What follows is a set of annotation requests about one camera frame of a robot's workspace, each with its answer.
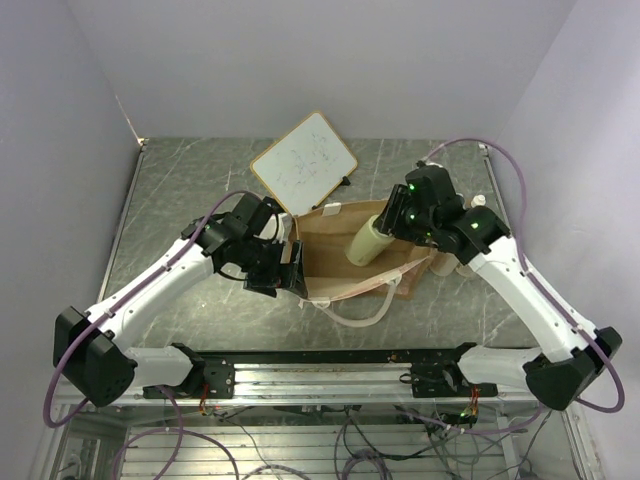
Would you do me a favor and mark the purple cable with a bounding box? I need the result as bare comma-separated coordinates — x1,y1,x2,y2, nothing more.
43,190,281,480
417,137,626,436

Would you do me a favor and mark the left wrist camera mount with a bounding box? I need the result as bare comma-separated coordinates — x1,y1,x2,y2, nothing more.
265,212,293,242

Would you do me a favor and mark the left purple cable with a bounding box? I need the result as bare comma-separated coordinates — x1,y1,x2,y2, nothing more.
43,190,281,480

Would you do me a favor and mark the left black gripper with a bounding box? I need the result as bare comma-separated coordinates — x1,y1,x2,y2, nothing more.
238,236,308,298

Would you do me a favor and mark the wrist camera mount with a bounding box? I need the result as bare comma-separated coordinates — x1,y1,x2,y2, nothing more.
265,212,293,242
416,159,442,168

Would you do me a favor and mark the clear yellow liquid bottle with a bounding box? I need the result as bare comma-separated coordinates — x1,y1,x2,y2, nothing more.
469,195,486,208

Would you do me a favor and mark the aluminium mounting rail frame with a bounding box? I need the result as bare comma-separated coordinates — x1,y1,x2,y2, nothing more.
36,345,603,479

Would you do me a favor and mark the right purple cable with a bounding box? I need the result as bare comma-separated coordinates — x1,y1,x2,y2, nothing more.
417,137,626,436

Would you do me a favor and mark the cream bottle white cap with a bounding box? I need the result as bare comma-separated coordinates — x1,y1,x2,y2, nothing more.
430,252,459,277

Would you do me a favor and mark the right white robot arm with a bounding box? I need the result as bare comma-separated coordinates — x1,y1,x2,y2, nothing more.
374,164,622,411

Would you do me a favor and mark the small yellow-framed whiteboard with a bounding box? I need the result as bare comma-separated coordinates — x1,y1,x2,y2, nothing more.
250,111,358,216

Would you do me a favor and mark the pale green capped bottle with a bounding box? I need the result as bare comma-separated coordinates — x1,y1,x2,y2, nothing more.
345,215,394,267

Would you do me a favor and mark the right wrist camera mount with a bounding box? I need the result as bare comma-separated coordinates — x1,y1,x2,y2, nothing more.
416,159,442,168

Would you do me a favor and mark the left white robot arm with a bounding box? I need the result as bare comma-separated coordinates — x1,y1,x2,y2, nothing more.
53,191,307,407

